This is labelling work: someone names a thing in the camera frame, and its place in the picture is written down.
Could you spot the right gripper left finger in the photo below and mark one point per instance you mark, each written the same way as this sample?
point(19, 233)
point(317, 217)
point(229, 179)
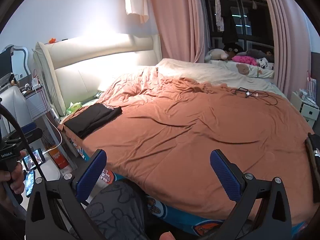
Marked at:
point(56, 208)

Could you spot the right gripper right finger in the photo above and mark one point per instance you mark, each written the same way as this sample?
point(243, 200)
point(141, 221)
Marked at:
point(273, 218)

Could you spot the black knit garment floral trim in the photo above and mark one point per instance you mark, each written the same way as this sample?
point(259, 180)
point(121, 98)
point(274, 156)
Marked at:
point(91, 119)

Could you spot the stack of folded clothes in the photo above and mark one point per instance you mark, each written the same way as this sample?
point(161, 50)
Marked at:
point(312, 148)

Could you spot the person's left hand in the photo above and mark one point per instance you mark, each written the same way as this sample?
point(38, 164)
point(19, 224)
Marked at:
point(17, 186)

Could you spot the orange box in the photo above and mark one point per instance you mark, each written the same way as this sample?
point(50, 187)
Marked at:
point(58, 158)

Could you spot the white bedside table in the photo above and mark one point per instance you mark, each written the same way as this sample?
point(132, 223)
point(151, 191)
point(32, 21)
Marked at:
point(39, 108)

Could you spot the grey patterned pyjama leg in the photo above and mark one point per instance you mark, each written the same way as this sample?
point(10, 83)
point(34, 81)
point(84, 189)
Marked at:
point(119, 211)

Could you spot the green tissue pack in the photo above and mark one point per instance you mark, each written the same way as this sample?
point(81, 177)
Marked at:
point(73, 108)

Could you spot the black monitor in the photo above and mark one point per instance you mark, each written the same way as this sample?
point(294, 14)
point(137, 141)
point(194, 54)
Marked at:
point(5, 63)

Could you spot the cream padded headboard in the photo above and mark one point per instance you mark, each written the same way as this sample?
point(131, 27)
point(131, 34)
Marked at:
point(76, 69)

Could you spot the white drawer nightstand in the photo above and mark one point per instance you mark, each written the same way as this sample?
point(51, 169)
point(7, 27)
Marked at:
point(308, 110)

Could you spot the orange-brown blanket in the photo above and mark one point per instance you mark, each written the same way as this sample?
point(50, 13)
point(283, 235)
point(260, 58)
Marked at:
point(168, 128)

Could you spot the cream bed sheet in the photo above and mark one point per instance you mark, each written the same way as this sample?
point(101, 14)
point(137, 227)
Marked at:
point(215, 74)

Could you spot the pink plush toy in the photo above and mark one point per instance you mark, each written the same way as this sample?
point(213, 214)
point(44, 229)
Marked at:
point(245, 59)

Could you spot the cream plush toy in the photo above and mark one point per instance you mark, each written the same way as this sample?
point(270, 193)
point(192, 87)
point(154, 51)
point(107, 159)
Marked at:
point(215, 54)

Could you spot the hanging floral garment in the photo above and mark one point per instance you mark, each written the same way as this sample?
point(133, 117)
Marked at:
point(218, 16)

